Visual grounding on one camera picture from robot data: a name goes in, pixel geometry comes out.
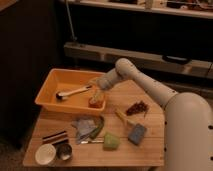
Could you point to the white paper cup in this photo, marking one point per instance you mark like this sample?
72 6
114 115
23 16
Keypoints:
45 154

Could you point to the small metal cup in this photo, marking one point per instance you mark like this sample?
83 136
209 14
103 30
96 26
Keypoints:
64 152

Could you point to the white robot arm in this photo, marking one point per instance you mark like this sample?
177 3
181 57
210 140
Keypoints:
189 117

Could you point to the wooden table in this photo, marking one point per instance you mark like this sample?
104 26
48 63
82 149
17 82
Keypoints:
149 153

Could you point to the dark striped bar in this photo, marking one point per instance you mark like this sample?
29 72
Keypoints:
56 138

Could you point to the dark red dried chili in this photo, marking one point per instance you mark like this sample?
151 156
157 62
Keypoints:
138 107

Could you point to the white handled brush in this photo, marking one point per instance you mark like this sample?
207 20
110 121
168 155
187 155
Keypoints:
62 95

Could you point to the orange plastic bin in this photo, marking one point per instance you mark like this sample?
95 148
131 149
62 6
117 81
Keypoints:
59 80

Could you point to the grey crumpled cloth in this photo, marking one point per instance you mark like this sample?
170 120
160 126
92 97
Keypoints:
84 127

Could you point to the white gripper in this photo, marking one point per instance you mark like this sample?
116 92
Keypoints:
104 82

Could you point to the green plastic cup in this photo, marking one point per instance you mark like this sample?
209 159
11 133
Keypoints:
111 142

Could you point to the blue sponge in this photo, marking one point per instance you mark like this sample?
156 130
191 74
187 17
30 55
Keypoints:
136 134

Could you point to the wooden handled brush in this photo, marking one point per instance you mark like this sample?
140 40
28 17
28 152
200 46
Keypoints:
124 118

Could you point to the orange ball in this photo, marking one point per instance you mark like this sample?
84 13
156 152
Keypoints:
95 103

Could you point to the small metal knife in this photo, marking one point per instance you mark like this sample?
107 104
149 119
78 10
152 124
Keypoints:
92 142

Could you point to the metal vertical pole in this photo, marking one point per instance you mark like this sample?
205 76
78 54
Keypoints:
73 37

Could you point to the grey metal shelf beam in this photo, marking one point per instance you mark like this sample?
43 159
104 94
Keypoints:
196 68

